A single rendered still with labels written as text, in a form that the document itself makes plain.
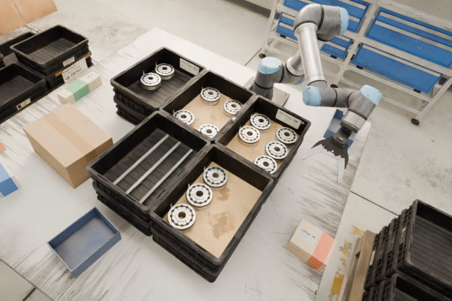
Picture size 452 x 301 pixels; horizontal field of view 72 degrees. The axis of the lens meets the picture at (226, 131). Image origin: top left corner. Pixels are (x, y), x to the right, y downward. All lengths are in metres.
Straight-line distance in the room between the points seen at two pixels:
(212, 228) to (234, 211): 0.11
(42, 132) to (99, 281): 0.65
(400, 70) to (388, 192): 1.13
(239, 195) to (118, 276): 0.54
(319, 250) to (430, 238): 0.83
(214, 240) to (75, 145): 0.69
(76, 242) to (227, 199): 0.59
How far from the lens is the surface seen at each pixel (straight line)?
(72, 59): 2.49
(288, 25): 3.28
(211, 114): 1.56
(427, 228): 2.07
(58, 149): 1.44
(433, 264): 1.98
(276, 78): 1.74
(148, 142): 1.44
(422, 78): 3.29
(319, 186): 1.61
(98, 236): 1.37
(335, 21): 1.48
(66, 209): 1.46
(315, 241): 1.36
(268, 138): 1.52
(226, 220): 1.24
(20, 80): 2.61
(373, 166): 2.87
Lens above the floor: 1.94
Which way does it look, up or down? 48 degrees down
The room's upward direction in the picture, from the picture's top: 12 degrees clockwise
